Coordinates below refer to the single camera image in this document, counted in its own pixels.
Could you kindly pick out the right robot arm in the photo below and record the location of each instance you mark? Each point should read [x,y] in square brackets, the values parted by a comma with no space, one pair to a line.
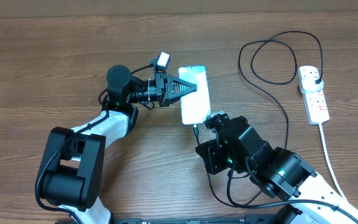
[305,196]

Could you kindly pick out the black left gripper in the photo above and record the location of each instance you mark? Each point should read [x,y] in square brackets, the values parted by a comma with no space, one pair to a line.
[161,81]

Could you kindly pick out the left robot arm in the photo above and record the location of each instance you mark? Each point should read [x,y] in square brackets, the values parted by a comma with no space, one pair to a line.
[70,173]

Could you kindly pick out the white charger plug adapter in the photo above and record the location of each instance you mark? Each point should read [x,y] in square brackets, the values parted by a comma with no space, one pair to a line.
[310,85]

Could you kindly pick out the blue Samsung Galaxy smartphone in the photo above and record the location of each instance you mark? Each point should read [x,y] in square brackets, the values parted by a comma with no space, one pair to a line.
[195,106]

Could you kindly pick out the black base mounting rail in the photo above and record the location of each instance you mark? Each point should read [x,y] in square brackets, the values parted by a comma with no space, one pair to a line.
[254,218]

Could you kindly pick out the white power strip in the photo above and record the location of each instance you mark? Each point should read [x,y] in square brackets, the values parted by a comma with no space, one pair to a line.
[315,103]

